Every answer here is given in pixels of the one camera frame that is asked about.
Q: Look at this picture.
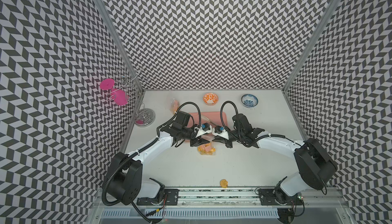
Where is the round cracker cookie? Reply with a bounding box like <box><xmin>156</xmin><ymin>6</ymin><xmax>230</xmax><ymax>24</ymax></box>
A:
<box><xmin>219</xmin><ymin>179</ymin><xmax>228</xmax><ymax>188</ymax></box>

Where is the clear resealable bag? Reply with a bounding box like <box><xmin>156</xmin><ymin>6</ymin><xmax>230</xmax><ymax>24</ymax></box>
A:
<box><xmin>197</xmin><ymin>142</ymin><xmax>216</xmax><ymax>156</ymax></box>
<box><xmin>169</xmin><ymin>99</ymin><xmax>180</xmax><ymax>114</ymax></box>

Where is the wire rack with pink discs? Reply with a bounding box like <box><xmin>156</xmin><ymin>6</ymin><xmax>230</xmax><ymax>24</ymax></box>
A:
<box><xmin>99</xmin><ymin>71</ymin><xmax>142</xmax><ymax>106</ymax></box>

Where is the blue patterned small bowl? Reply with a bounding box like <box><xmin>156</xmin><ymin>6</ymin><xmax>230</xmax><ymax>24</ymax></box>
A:
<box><xmin>241</xmin><ymin>94</ymin><xmax>259</xmax><ymax>108</ymax></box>

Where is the round glass dish pink item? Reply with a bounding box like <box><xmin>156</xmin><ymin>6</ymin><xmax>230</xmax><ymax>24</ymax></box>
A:
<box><xmin>134</xmin><ymin>108</ymin><xmax>156</xmax><ymax>127</ymax></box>

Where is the pink plastic tray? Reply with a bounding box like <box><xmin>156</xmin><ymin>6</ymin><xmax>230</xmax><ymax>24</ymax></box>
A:
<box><xmin>186</xmin><ymin>111</ymin><xmax>228</xmax><ymax>141</ymax></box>

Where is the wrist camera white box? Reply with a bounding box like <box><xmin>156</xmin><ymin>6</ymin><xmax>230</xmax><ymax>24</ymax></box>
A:
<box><xmin>196</xmin><ymin>123</ymin><xmax>212</xmax><ymax>138</ymax></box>
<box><xmin>212</xmin><ymin>126</ymin><xmax>229</xmax><ymax>140</ymax></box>

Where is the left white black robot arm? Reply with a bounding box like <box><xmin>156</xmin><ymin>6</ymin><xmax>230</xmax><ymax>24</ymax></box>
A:
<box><xmin>101</xmin><ymin>109</ymin><xmax>212</xmax><ymax>206</ymax></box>

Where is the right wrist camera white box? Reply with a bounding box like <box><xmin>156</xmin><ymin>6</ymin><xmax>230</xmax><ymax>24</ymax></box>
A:
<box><xmin>212</xmin><ymin>126</ymin><xmax>229</xmax><ymax>140</ymax></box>

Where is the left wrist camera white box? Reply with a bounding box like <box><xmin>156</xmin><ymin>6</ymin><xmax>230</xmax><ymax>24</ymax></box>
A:
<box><xmin>196</xmin><ymin>123</ymin><xmax>212</xmax><ymax>138</ymax></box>

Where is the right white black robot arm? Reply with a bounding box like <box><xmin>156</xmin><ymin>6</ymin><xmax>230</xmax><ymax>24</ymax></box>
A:
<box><xmin>213</xmin><ymin>109</ymin><xmax>338</xmax><ymax>205</ymax></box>

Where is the orange patterned small bowl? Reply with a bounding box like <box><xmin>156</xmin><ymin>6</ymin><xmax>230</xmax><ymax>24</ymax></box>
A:
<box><xmin>203</xmin><ymin>92</ymin><xmax>219</xmax><ymax>106</ymax></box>

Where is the aluminium front rail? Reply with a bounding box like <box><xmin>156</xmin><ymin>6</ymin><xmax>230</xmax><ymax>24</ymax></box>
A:
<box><xmin>88</xmin><ymin>186</ymin><xmax>348</xmax><ymax>209</ymax></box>

